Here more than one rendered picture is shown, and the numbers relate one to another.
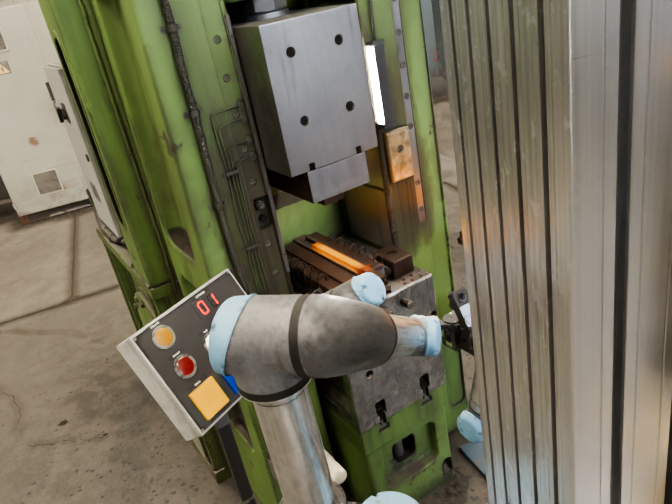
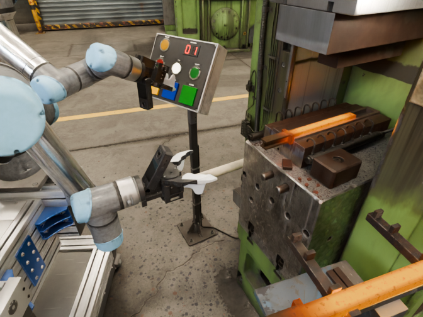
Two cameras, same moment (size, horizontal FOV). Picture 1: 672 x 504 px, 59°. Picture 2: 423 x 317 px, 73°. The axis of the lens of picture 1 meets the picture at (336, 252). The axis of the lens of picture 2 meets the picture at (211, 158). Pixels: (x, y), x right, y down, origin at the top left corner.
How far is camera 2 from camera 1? 171 cm
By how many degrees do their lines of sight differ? 76
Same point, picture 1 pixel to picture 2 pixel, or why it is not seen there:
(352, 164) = (317, 21)
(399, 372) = (267, 228)
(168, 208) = not seen: hidden behind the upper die
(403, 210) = (408, 148)
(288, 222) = (387, 95)
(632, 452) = not seen: outside the picture
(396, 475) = (256, 280)
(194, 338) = (172, 58)
